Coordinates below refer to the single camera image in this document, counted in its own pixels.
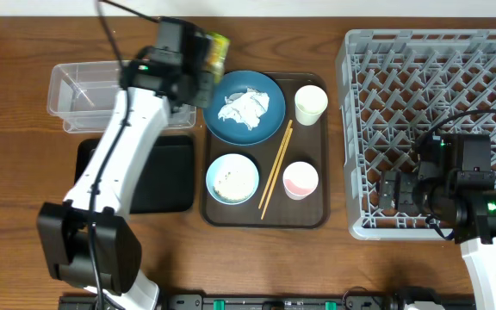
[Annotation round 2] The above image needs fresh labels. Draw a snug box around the yellow orange snack wrapper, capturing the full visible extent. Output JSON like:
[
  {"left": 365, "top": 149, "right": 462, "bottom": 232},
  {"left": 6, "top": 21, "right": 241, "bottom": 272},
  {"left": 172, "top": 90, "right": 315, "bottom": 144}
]
[{"left": 206, "top": 32, "right": 230, "bottom": 84}]

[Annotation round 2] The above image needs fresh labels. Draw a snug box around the white napkin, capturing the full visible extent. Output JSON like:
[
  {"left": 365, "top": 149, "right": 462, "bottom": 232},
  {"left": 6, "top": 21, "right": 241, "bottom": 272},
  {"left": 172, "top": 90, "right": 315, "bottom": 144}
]
[{"left": 218, "top": 88, "right": 270, "bottom": 131}]

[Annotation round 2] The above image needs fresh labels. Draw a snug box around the pink cup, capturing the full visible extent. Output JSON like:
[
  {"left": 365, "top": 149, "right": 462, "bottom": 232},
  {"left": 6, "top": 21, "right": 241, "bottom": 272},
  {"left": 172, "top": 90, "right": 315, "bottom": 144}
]
[{"left": 282, "top": 161, "right": 319, "bottom": 201}]

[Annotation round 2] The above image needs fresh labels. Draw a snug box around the light blue bowl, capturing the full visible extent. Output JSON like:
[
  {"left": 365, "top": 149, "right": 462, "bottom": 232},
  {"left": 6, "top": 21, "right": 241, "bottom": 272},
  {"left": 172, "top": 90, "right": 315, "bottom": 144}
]
[{"left": 205, "top": 153, "right": 259, "bottom": 205}]

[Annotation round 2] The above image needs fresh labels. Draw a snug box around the leftover rice pile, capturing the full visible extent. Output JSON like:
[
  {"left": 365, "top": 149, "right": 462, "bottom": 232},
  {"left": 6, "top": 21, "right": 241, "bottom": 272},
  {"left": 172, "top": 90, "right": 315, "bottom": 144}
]
[{"left": 214, "top": 170, "right": 254, "bottom": 203}]

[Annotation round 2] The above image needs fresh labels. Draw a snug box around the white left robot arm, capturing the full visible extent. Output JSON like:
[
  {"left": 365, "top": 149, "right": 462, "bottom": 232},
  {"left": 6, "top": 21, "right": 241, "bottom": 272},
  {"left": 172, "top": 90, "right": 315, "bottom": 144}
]
[{"left": 36, "top": 28, "right": 230, "bottom": 309}]

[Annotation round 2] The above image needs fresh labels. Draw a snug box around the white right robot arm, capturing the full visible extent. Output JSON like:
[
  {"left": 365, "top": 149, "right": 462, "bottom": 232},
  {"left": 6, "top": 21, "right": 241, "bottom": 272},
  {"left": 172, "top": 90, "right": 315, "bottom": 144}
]
[{"left": 379, "top": 169, "right": 496, "bottom": 309}]

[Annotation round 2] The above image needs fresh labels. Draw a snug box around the grey dishwasher rack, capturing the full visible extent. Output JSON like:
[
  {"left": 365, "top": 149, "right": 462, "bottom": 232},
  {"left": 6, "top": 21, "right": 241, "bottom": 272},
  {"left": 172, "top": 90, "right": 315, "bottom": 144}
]
[{"left": 335, "top": 29, "right": 496, "bottom": 240}]

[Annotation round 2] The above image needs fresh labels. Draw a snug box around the clear plastic waste bin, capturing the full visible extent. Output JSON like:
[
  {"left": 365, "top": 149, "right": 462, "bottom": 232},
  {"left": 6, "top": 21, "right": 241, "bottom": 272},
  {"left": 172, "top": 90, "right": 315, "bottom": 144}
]
[{"left": 46, "top": 59, "right": 197, "bottom": 134}]

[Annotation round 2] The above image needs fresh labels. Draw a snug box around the black food waste tray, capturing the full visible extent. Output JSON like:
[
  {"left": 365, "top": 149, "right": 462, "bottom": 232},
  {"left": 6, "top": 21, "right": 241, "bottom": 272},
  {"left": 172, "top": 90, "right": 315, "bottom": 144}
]
[{"left": 95, "top": 135, "right": 195, "bottom": 217}]

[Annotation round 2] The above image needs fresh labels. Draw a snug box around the brown serving tray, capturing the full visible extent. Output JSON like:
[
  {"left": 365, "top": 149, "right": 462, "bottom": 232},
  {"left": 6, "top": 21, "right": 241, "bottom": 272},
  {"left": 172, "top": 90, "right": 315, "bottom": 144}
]
[{"left": 201, "top": 72, "right": 330, "bottom": 229}]

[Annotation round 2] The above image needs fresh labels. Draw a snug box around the dark blue plate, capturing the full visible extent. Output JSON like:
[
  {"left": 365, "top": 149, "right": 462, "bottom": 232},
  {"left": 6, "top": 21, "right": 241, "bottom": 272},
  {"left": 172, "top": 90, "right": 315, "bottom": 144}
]
[{"left": 203, "top": 71, "right": 286, "bottom": 146}]

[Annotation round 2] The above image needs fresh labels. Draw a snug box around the wooden chopstick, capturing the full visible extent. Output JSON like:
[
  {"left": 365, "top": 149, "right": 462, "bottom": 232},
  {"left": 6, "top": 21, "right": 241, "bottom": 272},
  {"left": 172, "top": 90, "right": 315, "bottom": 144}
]
[
  {"left": 258, "top": 120, "right": 293, "bottom": 209},
  {"left": 260, "top": 128, "right": 293, "bottom": 220}
]

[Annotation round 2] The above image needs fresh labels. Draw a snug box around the white paper cup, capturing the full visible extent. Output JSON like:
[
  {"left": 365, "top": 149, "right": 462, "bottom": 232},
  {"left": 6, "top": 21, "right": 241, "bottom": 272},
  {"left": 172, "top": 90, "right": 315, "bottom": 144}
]
[{"left": 294, "top": 85, "right": 328, "bottom": 126}]

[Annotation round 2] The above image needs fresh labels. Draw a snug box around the black rail at table edge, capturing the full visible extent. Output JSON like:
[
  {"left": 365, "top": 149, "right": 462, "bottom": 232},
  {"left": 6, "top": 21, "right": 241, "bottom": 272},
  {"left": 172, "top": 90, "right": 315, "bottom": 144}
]
[{"left": 57, "top": 294, "right": 476, "bottom": 310}]

